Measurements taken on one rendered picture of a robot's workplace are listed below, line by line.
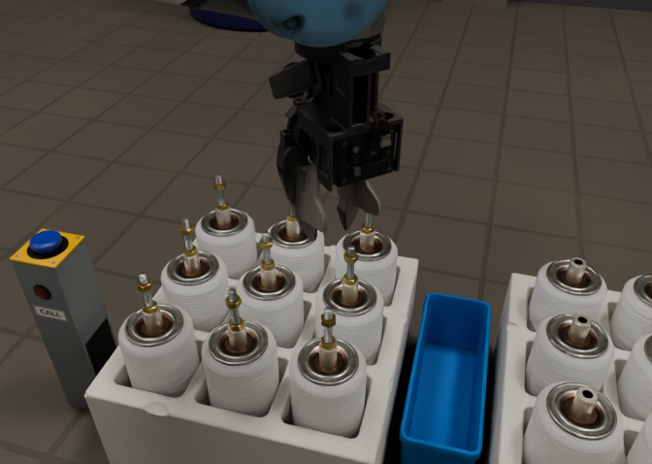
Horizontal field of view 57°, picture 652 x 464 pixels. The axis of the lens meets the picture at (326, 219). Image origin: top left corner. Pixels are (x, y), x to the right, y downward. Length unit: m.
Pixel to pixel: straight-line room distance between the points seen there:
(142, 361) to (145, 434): 0.12
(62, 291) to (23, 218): 0.70
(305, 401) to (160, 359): 0.19
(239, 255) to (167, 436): 0.29
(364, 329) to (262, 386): 0.15
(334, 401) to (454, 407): 0.35
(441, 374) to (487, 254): 0.36
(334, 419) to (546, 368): 0.28
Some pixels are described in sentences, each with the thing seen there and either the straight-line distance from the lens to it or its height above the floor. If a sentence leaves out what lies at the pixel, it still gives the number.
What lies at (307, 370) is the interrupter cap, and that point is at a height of 0.25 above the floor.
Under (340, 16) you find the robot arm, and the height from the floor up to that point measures 0.74.
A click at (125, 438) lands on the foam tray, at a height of 0.10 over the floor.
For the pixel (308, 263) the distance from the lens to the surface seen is 0.93.
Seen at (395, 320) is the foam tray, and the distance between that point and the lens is 0.91.
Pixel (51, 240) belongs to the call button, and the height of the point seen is 0.33.
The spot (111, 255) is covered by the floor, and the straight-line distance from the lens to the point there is 1.38.
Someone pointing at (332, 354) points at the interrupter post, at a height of 0.27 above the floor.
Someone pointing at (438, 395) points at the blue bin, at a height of 0.00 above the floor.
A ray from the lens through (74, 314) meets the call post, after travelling 0.92.
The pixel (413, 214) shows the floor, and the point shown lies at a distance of 1.43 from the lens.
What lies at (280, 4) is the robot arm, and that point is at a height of 0.75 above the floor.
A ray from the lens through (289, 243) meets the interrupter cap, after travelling 0.92.
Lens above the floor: 0.82
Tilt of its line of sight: 36 degrees down
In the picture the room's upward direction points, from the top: straight up
